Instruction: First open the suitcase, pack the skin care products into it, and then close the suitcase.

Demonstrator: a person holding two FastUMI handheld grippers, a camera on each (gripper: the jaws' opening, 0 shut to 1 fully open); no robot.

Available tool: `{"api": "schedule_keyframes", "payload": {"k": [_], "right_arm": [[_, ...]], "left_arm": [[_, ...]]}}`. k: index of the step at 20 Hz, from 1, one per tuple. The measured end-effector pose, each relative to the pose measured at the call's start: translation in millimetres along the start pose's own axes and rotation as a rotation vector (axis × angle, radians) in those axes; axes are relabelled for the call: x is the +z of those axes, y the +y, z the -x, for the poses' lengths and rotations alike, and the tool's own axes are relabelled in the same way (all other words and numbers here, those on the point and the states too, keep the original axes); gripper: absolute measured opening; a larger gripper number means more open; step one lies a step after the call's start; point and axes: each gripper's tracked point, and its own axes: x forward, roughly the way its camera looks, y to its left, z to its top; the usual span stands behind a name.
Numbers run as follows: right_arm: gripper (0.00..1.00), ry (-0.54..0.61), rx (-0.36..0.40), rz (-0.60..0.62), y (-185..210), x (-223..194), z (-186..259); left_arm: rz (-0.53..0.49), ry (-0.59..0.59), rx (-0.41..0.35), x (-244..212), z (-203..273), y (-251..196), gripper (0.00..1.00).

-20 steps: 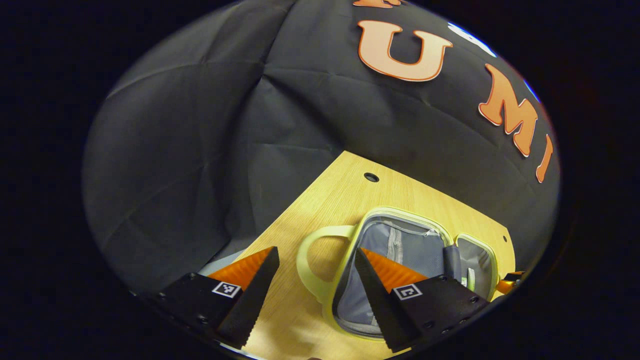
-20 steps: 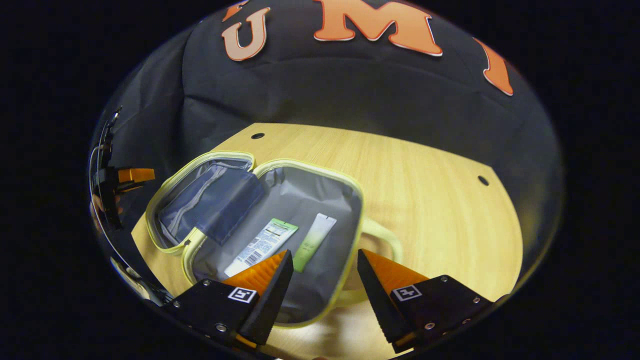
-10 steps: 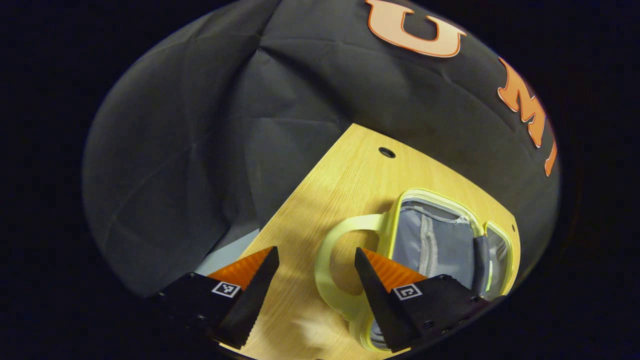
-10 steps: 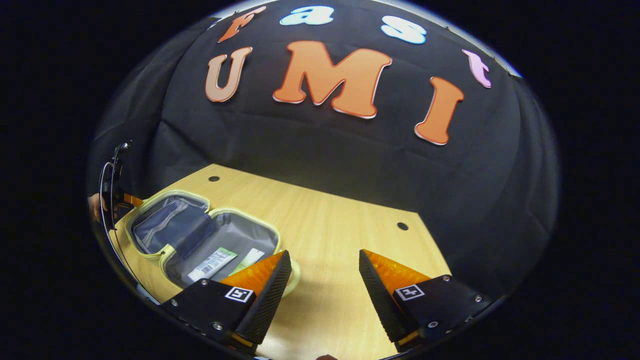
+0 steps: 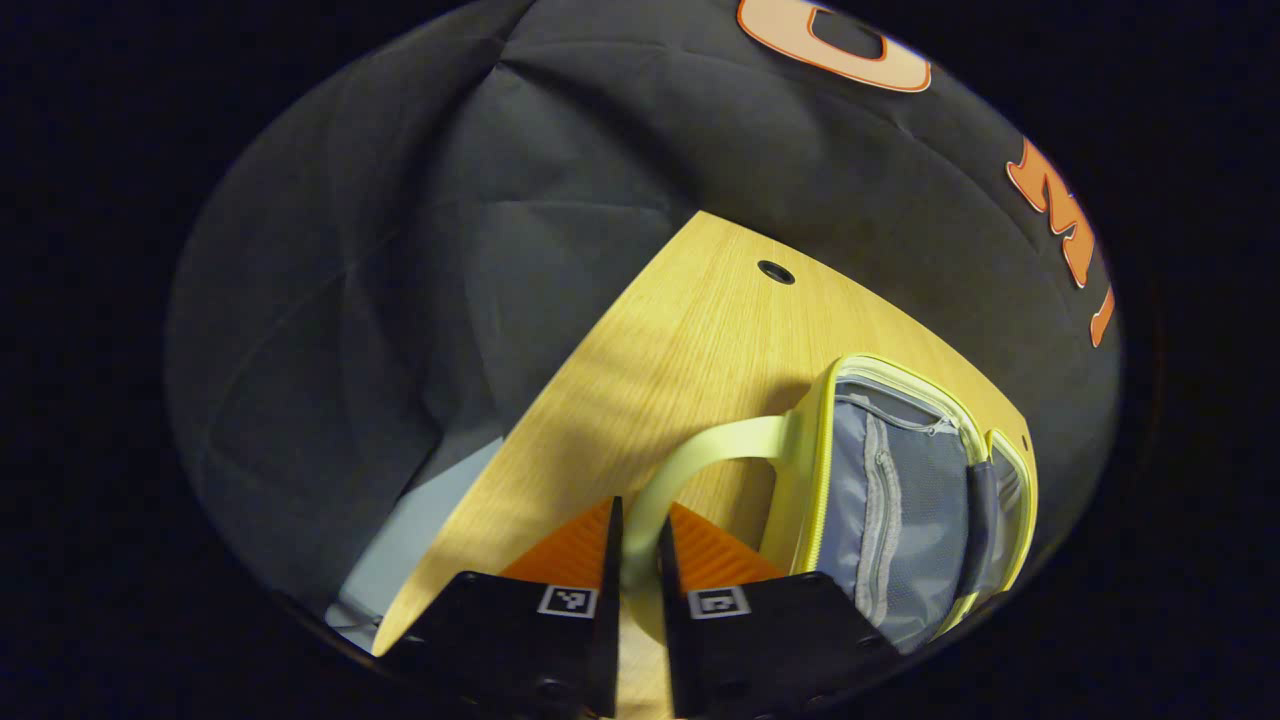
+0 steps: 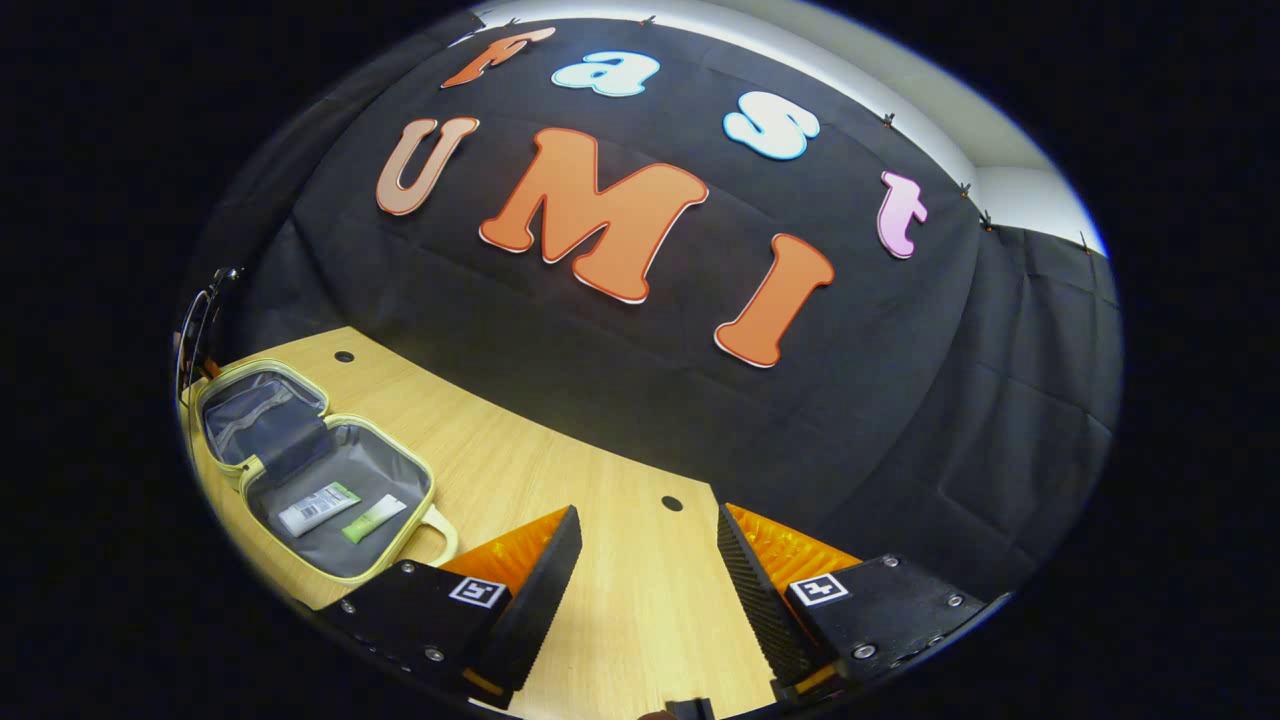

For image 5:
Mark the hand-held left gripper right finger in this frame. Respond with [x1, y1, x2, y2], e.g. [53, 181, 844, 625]
[655, 500, 901, 720]

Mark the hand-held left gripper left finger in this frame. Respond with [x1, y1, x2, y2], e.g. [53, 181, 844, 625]
[385, 497, 626, 720]

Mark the pale yellow suitcase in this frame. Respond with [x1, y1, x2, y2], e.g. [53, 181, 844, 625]
[620, 353, 1041, 666]

